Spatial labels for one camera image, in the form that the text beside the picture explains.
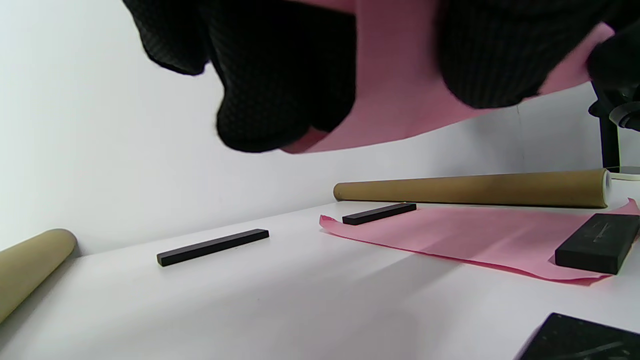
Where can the person's left hand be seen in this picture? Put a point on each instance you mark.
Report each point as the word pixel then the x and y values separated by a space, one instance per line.
pixel 280 75

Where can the person's right hand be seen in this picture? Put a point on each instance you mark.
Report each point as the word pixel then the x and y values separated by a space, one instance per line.
pixel 620 60

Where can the pink paper sheet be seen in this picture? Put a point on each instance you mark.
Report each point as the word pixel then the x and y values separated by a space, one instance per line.
pixel 475 235
pixel 395 75

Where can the black paperweight bar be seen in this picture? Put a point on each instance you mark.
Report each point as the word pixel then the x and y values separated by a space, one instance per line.
pixel 600 245
pixel 212 247
pixel 380 213
pixel 585 342

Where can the brown cardboard mailing tube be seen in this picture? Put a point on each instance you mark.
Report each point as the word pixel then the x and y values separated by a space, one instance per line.
pixel 475 189
pixel 30 265

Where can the black stand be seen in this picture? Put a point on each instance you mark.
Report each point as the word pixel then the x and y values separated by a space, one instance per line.
pixel 610 145

